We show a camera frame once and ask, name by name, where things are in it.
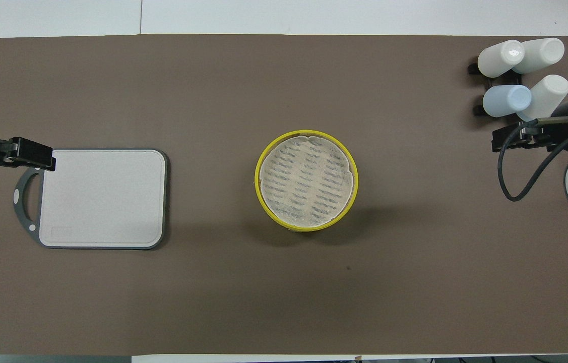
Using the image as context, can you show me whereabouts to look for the brown table mat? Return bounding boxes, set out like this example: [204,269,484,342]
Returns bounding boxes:
[0,34,568,356]

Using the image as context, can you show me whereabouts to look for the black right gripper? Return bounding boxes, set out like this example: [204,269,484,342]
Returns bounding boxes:
[491,116,568,153]

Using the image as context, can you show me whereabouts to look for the yellow bamboo steamer tier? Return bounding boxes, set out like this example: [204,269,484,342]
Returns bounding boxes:
[255,130,359,233]

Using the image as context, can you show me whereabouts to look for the light blue plastic cup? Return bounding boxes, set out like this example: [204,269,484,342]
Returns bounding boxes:
[482,85,533,118]

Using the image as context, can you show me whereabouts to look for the white plastic cup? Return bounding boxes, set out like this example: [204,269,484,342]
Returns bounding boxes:
[516,75,568,122]
[478,40,526,79]

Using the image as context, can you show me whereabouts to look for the white steamer liner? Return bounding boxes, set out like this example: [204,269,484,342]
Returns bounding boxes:
[260,135,355,227]

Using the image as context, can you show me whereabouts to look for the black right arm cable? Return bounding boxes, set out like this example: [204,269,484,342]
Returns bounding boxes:
[497,117,568,203]

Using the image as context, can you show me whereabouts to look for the grey cutting board black rim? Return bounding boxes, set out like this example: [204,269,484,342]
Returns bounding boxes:
[13,148,170,251]

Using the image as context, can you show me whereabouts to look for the black cup rack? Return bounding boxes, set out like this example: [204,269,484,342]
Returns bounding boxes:
[468,60,536,119]

